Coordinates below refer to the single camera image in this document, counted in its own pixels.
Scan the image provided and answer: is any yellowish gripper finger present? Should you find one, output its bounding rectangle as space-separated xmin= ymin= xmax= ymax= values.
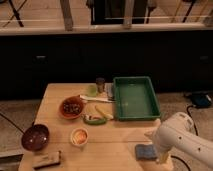
xmin=144 ymin=130 xmax=156 ymax=140

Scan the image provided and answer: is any blue sponge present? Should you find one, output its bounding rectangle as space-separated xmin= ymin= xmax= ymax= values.
xmin=135 ymin=144 xmax=157 ymax=160

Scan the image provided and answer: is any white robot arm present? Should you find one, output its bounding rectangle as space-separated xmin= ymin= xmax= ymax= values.
xmin=145 ymin=112 xmax=213 ymax=169

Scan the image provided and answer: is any green plastic tray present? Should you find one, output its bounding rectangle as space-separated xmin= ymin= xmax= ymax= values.
xmin=113 ymin=76 xmax=161 ymax=121

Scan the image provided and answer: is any yellow toy corn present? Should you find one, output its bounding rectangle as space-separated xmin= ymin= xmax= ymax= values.
xmin=95 ymin=106 xmax=114 ymax=120

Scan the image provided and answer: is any dark blue floor device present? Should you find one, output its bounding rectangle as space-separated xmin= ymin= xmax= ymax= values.
xmin=190 ymin=93 xmax=212 ymax=108

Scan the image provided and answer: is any grey small packet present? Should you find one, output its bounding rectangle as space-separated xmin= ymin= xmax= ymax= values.
xmin=105 ymin=83 xmax=114 ymax=98

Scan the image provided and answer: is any small white orange cup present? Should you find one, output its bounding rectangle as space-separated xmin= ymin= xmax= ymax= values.
xmin=70 ymin=128 xmax=88 ymax=147

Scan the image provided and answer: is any small metal cup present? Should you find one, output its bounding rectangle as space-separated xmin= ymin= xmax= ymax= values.
xmin=96 ymin=77 xmax=105 ymax=93

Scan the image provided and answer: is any orange bowl with food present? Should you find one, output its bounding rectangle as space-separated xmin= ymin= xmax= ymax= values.
xmin=59 ymin=96 xmax=84 ymax=120

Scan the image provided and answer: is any brown block eraser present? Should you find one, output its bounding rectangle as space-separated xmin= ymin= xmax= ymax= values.
xmin=32 ymin=151 xmax=61 ymax=169

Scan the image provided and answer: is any dark purple bowl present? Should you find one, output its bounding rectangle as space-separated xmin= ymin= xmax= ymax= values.
xmin=21 ymin=124 xmax=50 ymax=152

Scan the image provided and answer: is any black cable on floor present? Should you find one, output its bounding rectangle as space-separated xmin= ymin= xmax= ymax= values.
xmin=186 ymin=104 xmax=200 ymax=137

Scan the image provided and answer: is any white handled knife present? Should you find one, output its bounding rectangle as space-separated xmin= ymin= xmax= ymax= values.
xmin=79 ymin=95 xmax=114 ymax=103

